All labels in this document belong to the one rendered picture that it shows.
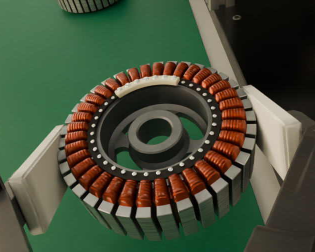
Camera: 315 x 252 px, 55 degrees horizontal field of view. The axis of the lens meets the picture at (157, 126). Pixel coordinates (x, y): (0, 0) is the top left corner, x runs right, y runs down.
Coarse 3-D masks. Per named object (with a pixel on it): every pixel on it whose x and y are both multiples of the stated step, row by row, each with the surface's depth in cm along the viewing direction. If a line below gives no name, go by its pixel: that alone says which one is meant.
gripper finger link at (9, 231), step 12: (0, 180) 13; (0, 192) 13; (0, 204) 12; (0, 216) 11; (12, 216) 11; (0, 228) 10; (12, 228) 10; (0, 240) 9; (12, 240) 9; (24, 240) 9
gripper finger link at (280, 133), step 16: (256, 96) 16; (256, 112) 16; (272, 112) 13; (256, 128) 16; (272, 128) 14; (288, 128) 12; (272, 144) 14; (288, 144) 12; (272, 160) 15; (288, 160) 13
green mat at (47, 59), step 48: (0, 0) 52; (48, 0) 49; (144, 0) 44; (0, 48) 42; (48, 48) 40; (96, 48) 38; (144, 48) 36; (192, 48) 35; (0, 96) 35; (48, 96) 34; (0, 144) 30; (48, 240) 23; (96, 240) 22; (144, 240) 22; (192, 240) 21; (240, 240) 20
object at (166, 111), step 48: (96, 96) 19; (144, 96) 20; (192, 96) 18; (240, 96) 17; (96, 144) 17; (144, 144) 17; (192, 144) 18; (240, 144) 15; (96, 192) 14; (144, 192) 14; (192, 192) 14; (240, 192) 16
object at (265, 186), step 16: (192, 0) 42; (208, 16) 39; (208, 32) 36; (208, 48) 34; (224, 64) 32; (256, 144) 25; (256, 160) 24; (256, 176) 23; (272, 176) 23; (256, 192) 23; (272, 192) 22
